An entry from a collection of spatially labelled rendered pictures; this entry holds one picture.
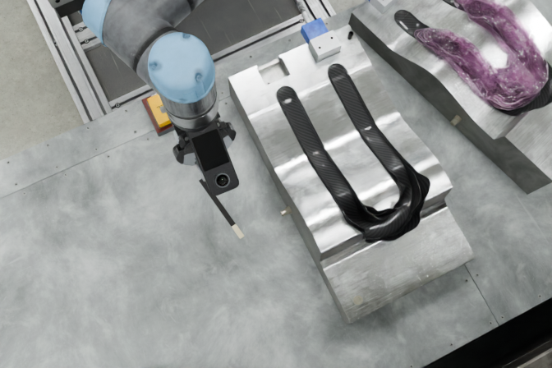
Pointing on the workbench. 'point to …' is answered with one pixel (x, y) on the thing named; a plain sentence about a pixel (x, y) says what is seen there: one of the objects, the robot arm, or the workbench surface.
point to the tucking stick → (223, 209)
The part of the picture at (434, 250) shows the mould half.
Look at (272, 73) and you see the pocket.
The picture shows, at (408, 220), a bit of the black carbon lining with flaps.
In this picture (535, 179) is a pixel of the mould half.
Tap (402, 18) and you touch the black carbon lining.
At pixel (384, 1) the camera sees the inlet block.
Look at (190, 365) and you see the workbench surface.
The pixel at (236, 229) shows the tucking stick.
